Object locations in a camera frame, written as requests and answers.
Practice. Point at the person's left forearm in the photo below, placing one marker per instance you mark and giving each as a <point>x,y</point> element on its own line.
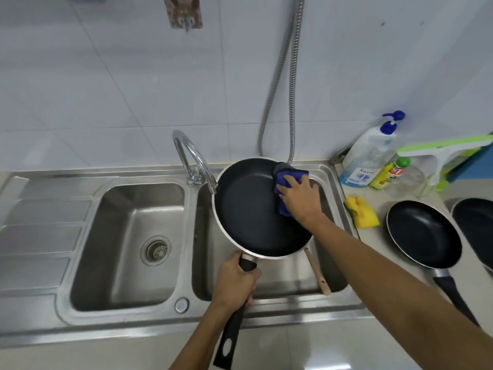
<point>200,339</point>

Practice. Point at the metal sink strainer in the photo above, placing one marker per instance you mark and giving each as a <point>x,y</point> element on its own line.
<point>155,250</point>

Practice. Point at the person's left hand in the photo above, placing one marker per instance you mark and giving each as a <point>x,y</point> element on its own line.
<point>235,283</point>

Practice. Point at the blue microfibre cloth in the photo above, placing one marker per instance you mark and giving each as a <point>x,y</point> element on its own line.
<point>285,175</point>

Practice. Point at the small yellow bottle green cap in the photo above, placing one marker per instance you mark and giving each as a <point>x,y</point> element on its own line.
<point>389,175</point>

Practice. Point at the yellow sponge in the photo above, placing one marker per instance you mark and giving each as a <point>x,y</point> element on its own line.
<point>362,211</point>

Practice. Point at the person's right forearm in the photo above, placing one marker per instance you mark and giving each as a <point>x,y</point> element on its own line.
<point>400,289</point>

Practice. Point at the chrome faucet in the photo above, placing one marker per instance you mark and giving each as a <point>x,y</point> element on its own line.
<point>192,150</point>

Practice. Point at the stainless steel double sink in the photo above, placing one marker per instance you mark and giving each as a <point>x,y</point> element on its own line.
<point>127,223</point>

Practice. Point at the brown adhesive wall hook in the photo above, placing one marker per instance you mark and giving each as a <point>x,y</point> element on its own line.
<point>183,11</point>

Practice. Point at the green knife block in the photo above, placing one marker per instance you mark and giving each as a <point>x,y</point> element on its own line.
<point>458,165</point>

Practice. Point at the large black frying pan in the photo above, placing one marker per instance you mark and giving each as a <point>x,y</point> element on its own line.
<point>246,211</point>

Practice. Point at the clear glass cup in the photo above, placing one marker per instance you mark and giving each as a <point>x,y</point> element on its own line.
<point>406,181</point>

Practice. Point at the blue cutting board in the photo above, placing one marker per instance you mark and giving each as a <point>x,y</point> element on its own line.
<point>477,165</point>

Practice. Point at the green white squeegee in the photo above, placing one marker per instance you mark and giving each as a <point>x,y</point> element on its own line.
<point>439,148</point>

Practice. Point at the clear pump soap bottle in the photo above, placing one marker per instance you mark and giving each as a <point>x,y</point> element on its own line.
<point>366,157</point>

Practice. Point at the person's right hand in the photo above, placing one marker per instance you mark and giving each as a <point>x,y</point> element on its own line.
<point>302,200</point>

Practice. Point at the small black frying pan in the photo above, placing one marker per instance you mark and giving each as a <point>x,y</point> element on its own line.
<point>423,235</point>

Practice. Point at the medium black frying pan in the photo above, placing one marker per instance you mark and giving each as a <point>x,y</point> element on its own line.
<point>475,227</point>

